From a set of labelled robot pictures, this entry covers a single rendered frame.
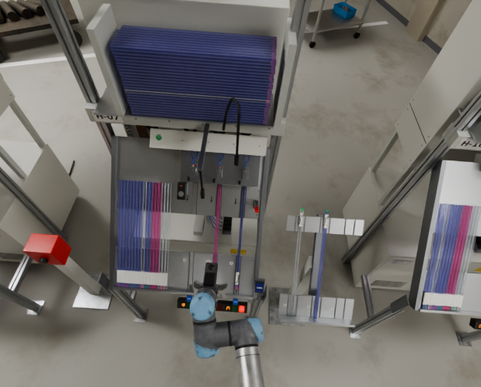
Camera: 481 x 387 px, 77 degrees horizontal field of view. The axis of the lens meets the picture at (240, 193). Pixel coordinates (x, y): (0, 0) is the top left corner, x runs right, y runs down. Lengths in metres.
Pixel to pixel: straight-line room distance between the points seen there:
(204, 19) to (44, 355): 2.12
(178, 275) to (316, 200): 1.58
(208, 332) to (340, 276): 1.58
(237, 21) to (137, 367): 1.97
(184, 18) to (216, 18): 0.11
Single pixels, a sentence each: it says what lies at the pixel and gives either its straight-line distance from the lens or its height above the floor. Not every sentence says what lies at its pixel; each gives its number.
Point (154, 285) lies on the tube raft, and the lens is 1.54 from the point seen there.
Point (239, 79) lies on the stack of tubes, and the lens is 1.05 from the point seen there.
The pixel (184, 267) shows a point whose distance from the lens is 1.48.
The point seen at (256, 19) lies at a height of 1.68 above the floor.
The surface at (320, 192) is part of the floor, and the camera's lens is 2.78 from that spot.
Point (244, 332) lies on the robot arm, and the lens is 1.04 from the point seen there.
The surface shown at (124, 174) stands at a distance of 1.46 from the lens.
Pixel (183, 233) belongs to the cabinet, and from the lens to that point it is 1.76.
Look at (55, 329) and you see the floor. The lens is 2.47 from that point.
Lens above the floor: 2.17
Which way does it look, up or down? 55 degrees down
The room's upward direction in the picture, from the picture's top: 5 degrees clockwise
